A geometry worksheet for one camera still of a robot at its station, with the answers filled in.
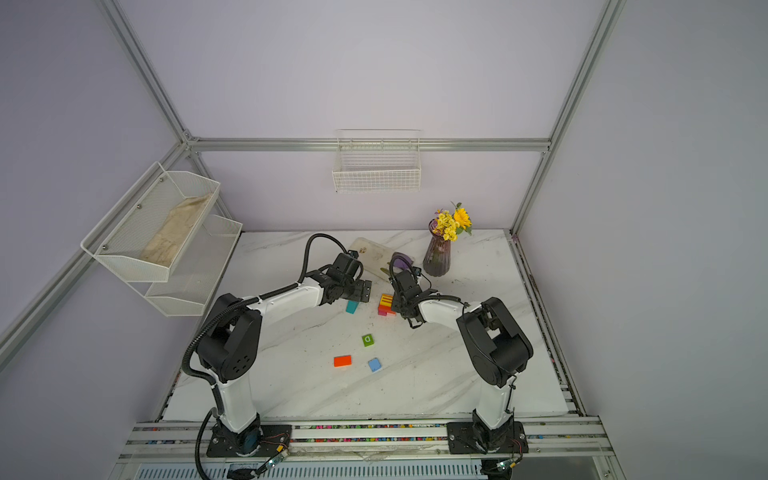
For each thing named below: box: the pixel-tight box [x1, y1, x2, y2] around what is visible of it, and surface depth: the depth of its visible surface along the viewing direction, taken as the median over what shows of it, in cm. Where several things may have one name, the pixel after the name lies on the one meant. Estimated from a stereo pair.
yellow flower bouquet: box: [432, 201, 473, 242], surface depth 92 cm
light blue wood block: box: [368, 357, 382, 373], surface depth 88 cm
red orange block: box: [333, 355, 353, 368], surface depth 88 cm
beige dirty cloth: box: [350, 237, 394, 279], surface depth 117 cm
